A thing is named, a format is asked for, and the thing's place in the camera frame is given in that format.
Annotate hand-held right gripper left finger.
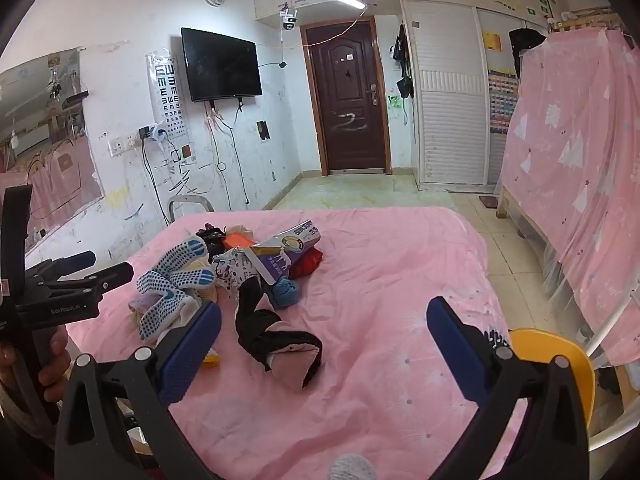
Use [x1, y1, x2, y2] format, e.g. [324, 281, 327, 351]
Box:
[54, 301, 222, 480]

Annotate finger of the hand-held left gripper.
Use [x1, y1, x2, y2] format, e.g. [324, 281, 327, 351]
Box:
[25, 251, 97, 286]
[37, 261, 135, 301]

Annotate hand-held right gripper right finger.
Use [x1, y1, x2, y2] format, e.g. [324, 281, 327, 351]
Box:
[426, 296, 593, 480]

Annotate yellow plastic chair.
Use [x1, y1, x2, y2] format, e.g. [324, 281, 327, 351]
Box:
[509, 327, 597, 436]

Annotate blue knitted cloth ball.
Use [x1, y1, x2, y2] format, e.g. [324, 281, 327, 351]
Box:
[270, 276, 301, 310]

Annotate person's left hand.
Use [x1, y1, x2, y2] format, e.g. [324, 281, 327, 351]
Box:
[0, 326, 72, 402]

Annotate white blue-dotted gloves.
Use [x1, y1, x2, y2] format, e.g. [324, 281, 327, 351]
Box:
[137, 296, 195, 343]

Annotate black stocking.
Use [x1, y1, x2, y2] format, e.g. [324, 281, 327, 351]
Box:
[235, 276, 282, 361]

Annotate black white patterned cloth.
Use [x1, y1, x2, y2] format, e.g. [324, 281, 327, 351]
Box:
[212, 252, 258, 291]

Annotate pink black-trimmed cloth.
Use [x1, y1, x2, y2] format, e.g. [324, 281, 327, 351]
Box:
[265, 322, 323, 391]

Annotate pink flowered bed sheet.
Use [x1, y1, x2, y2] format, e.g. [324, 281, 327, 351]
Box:
[65, 205, 531, 480]

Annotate orange packet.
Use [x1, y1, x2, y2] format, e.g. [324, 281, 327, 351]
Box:
[222, 232, 256, 251]

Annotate red packet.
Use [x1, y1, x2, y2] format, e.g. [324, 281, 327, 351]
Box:
[290, 249, 323, 280]

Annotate grey knitted cloth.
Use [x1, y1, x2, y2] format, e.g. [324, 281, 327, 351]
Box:
[327, 454, 378, 480]

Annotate white face mask box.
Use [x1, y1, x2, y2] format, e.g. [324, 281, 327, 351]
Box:
[272, 219, 322, 261]

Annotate white metal chair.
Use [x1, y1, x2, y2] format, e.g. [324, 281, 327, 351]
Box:
[582, 285, 640, 452]

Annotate eye chart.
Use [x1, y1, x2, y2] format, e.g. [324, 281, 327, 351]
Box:
[147, 52, 192, 161]

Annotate white louvred wardrobe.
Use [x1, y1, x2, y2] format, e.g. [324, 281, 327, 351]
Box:
[400, 0, 551, 192]

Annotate pink tree-print curtain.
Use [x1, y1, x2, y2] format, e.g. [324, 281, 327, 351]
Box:
[492, 25, 640, 366]

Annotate coloured grid poster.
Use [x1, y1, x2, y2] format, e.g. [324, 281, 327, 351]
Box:
[487, 70, 518, 135]

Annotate dark brown door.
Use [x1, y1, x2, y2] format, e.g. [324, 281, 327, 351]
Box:
[300, 17, 392, 177]

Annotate black hanging garment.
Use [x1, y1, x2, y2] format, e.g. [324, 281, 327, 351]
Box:
[392, 24, 412, 63]

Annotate black cloth on bunk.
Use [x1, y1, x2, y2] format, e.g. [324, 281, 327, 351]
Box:
[509, 27, 548, 81]

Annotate wall mirror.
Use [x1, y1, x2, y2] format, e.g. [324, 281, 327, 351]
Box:
[0, 50, 106, 256]

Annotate metal stool frame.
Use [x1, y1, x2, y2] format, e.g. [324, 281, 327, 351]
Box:
[167, 195, 216, 226]

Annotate white wall socket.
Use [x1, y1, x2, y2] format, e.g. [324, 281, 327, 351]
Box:
[109, 132, 141, 157]

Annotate black wall television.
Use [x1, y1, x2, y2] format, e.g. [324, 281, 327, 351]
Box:
[181, 27, 264, 103]

